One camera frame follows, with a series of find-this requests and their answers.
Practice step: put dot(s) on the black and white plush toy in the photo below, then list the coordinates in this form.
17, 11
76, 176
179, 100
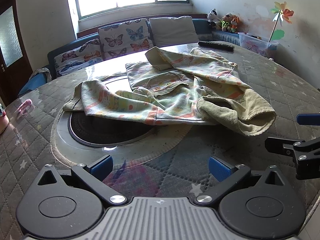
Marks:
213, 16

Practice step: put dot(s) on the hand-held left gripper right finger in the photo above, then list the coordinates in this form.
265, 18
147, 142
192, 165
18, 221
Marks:
220, 168

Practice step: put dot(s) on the upright butterfly print cushion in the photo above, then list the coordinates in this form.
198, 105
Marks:
120, 37

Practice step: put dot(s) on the patterned children's jacket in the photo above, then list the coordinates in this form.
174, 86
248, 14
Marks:
175, 92

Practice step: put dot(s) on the small pink cloth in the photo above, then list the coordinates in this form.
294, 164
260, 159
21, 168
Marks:
25, 105

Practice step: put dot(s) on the black remote control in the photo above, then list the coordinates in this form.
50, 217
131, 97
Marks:
215, 45

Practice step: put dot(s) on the grey quilted table cover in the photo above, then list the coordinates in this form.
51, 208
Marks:
32, 135

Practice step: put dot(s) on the flat butterfly print cushion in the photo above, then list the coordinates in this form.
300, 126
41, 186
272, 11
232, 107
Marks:
75, 60

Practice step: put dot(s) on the brown plush toy green vest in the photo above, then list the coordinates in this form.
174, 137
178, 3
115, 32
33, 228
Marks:
225, 23

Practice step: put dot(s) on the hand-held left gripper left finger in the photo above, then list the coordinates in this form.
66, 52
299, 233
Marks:
101, 167

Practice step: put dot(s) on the round black built-in cooktop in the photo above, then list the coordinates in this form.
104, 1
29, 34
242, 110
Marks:
105, 132

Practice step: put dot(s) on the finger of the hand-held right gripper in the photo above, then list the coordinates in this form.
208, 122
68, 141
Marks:
280, 146
308, 119

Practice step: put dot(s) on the dark wooden door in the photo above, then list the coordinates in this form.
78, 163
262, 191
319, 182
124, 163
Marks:
10, 37

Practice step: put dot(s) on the grey cloth on sofa arm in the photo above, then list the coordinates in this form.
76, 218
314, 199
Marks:
41, 75

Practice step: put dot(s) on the clear plastic storage box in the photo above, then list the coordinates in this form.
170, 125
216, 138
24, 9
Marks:
255, 45

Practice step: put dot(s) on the colourful pinwheel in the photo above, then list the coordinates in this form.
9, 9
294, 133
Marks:
283, 13

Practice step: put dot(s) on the blue sofa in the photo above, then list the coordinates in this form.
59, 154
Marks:
202, 26

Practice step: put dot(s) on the pink rounded object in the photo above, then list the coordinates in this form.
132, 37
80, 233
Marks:
2, 122

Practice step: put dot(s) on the plain beige cushion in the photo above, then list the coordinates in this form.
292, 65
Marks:
172, 31

